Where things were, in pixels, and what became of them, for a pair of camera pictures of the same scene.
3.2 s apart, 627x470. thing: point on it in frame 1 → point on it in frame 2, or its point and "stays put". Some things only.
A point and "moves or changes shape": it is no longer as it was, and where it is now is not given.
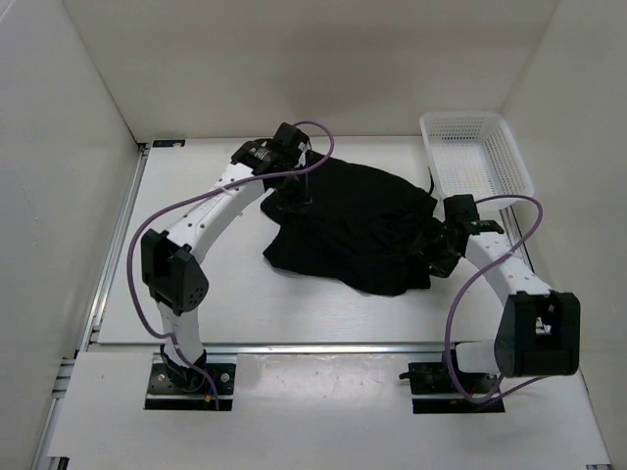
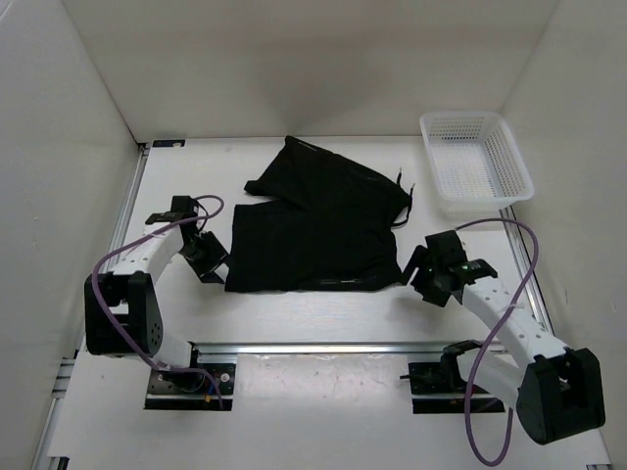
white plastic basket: x=474 y=153 stays put
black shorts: x=351 y=224 moves or changes shape
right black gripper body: x=445 y=239 → x=427 y=281
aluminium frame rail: x=296 y=350 stays put
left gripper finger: x=308 y=200 → x=211 y=241
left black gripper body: x=290 y=165 → x=193 y=247
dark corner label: x=179 y=143 stays put
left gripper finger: x=286 y=195 → x=207 y=274
